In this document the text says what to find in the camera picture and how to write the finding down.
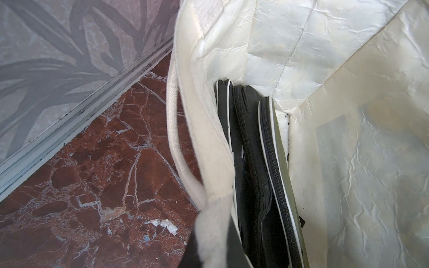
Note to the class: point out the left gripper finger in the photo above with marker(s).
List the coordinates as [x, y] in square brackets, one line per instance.
[235, 258]

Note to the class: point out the olive green paddle case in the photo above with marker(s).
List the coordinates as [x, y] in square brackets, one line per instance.
[276, 162]

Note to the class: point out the cream canvas tote bag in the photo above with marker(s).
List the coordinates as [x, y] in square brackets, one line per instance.
[350, 86]

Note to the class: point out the black zippered paddle case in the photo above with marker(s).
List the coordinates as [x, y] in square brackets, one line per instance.
[261, 229]

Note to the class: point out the black paddle case white trim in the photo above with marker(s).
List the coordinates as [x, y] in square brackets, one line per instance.
[229, 121]

